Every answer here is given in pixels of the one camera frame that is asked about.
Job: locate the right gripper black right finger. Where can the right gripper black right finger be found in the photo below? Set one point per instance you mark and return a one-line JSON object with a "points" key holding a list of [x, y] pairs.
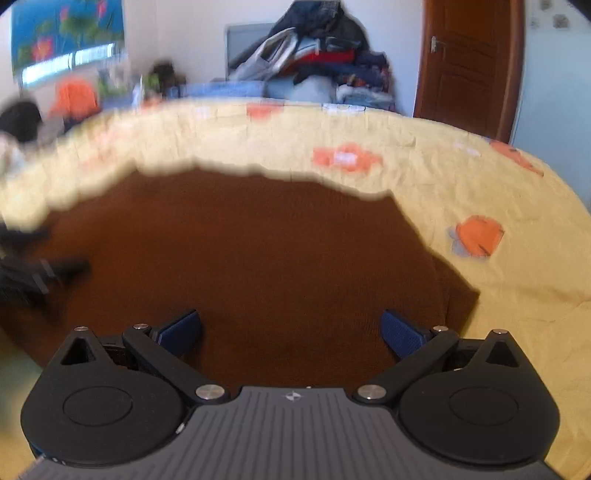
{"points": [[475, 402]]}

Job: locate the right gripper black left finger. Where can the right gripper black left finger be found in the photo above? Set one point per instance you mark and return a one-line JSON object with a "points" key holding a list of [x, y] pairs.
{"points": [[104, 401]]}

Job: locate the brown knit sweater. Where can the brown knit sweater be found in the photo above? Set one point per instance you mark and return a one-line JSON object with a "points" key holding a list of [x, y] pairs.
{"points": [[290, 279]]}

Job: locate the pile of mixed clothes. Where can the pile of mixed clothes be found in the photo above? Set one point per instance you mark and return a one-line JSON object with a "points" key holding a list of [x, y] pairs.
{"points": [[325, 53]]}

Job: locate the black garment on left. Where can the black garment on left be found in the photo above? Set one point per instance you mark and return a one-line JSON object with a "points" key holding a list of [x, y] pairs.
{"points": [[21, 119]]}

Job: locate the yellow floral bed sheet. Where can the yellow floral bed sheet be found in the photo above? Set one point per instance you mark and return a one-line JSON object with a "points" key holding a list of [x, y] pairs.
{"points": [[507, 222]]}

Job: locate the orange bag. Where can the orange bag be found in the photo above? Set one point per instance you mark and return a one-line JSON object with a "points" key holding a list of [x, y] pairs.
{"points": [[75, 99]]}

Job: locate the blue fabric box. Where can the blue fabric box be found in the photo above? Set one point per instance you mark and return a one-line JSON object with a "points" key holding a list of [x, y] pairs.
{"points": [[218, 89]]}

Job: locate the grey framed board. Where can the grey framed board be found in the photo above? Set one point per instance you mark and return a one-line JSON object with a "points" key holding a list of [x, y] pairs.
{"points": [[240, 37]]}

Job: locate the brown wooden door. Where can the brown wooden door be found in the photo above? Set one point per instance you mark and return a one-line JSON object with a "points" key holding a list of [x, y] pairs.
{"points": [[472, 64]]}

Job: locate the blue floral wall poster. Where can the blue floral wall poster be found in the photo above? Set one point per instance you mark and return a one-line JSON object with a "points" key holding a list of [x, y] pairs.
{"points": [[51, 37]]}

